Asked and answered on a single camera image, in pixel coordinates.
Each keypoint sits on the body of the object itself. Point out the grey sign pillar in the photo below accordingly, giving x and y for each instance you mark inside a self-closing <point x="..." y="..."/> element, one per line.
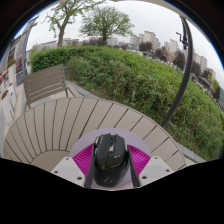
<point x="22" y="56"/>

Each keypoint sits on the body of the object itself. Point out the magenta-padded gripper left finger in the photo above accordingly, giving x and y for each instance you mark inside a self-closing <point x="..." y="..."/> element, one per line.
<point x="66" y="170"/>

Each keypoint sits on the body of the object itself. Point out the round leafy green tree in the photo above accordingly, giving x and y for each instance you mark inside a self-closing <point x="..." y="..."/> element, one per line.
<point x="106" y="21"/>

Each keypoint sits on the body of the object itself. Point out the white planter with flowers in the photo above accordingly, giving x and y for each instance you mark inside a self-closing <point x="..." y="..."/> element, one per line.
<point x="12" y="75"/>
<point x="6" y="108"/>

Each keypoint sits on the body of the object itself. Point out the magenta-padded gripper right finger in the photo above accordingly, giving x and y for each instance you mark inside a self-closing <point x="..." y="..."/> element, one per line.
<point x="155" y="169"/>

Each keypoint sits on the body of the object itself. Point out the black computer mouse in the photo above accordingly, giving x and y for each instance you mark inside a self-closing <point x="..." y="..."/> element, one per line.
<point x="110" y="160"/>

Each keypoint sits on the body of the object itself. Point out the dark grey shopfront building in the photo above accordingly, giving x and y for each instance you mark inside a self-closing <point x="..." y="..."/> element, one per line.
<point x="10" y="55"/>

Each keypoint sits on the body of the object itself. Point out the lavender mouse pad with wrist rest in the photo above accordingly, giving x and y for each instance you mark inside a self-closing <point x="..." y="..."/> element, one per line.
<point x="135" y="137"/>

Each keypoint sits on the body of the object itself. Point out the beige patio umbrella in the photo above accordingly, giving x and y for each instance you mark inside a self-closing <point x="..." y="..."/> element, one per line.
<point x="186" y="76"/>

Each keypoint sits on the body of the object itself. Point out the brown slatted outdoor chair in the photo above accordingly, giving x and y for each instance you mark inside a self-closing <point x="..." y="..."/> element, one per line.
<point x="45" y="82"/>

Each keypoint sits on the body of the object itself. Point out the tall sparse-leaved tree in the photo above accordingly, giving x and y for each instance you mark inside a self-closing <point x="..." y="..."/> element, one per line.
<point x="61" y="33"/>

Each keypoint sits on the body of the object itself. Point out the green hedge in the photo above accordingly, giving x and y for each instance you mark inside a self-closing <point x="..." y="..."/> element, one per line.
<point x="133" y="80"/>

